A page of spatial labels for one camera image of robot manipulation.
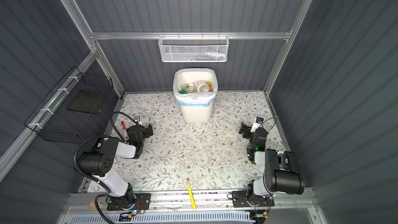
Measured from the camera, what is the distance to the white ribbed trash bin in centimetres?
81

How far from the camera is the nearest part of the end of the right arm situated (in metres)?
0.70

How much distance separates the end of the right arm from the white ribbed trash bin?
24cm
